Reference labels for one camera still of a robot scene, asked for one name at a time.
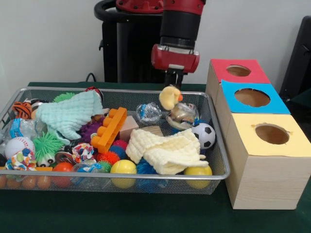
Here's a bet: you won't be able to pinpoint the black white soccer ball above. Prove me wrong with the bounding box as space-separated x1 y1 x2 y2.
191 123 216 149

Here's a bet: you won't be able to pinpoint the silver mesh bin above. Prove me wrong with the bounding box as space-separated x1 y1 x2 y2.
0 86 231 196

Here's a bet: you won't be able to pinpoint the plain wooden block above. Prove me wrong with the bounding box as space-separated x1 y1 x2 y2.
119 116 139 141

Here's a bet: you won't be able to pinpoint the cream waffle cloth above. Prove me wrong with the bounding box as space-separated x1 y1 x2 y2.
125 128 209 175

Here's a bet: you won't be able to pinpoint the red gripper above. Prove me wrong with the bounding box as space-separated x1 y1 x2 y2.
150 43 200 90

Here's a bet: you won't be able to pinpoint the dark green table cloth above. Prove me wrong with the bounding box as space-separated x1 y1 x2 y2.
289 88 311 104
0 82 311 233

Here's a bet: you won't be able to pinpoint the orange toy building block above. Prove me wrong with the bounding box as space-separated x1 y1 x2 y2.
90 107 128 154

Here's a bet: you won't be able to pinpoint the white baseball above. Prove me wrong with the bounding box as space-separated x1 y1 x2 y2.
4 136 36 160

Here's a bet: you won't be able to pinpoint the wooden box three holes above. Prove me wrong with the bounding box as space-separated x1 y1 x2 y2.
205 58 311 210

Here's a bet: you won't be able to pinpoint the black upright panel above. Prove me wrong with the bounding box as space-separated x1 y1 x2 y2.
278 16 311 99

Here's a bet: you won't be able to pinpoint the mint green waffle cloth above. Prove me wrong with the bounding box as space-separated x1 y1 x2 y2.
35 90 104 141

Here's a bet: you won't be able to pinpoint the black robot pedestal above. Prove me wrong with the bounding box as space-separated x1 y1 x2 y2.
94 0 195 84

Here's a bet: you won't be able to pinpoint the yellow seamed ball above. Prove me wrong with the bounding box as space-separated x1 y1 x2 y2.
109 159 138 189

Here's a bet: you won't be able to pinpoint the plain yellow ball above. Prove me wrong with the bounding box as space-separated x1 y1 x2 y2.
184 166 213 190

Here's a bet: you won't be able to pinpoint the silver metal can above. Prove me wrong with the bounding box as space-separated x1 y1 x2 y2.
166 103 196 130

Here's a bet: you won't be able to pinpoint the yellow plush duck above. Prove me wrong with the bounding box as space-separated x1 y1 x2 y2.
159 85 183 110

